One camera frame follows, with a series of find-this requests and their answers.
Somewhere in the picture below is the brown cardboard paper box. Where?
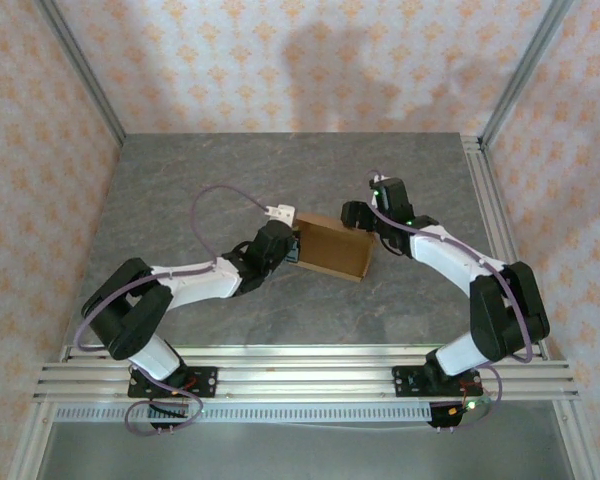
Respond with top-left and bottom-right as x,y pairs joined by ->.
289,212 -> 376,284

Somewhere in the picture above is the grey metal lower panel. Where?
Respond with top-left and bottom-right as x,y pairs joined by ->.
37,422 -> 576,480

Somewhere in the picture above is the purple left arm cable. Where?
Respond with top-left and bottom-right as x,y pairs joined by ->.
74,184 -> 281,435

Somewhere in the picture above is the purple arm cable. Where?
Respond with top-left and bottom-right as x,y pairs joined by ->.
74,184 -> 281,435
367,169 -> 535,432

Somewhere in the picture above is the aluminium side extrusion rail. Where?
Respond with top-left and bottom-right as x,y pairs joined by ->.
460,133 -> 549,346

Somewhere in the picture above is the narrow aluminium extrusion rail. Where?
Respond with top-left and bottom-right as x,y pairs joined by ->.
59,344 -> 549,362

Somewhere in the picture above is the wide aluminium extrusion rail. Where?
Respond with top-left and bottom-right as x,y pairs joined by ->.
32,362 -> 581,401

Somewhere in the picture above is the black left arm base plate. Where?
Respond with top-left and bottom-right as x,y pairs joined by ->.
127,365 -> 219,400

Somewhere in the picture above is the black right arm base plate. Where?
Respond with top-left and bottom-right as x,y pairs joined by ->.
392,364 -> 482,399

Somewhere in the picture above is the white slotted cable duct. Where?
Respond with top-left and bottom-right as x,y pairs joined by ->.
54,402 -> 434,425

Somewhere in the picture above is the aluminium frame post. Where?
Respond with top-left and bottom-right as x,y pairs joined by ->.
33,0 -> 127,146
479,0 -> 576,146

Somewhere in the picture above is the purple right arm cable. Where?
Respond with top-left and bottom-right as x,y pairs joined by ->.
367,169 -> 535,432

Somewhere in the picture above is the aluminium frame leg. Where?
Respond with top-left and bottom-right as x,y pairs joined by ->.
554,399 -> 600,480
17,399 -> 56,480

